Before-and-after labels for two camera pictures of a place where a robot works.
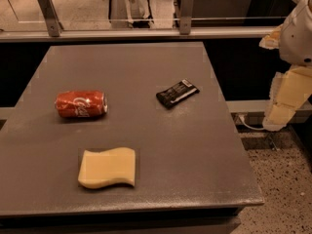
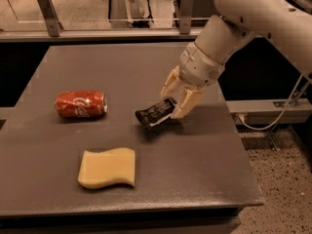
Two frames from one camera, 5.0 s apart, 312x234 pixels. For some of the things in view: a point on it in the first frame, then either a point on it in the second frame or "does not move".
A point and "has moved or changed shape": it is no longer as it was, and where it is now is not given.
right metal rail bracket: x=187 y=7 does not move
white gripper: x=297 y=40 → x=199 y=66
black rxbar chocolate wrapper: x=176 y=94 has moved or changed shape
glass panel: x=144 y=6 does not move
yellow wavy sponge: x=99 y=170 does not move
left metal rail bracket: x=54 y=26 does not move
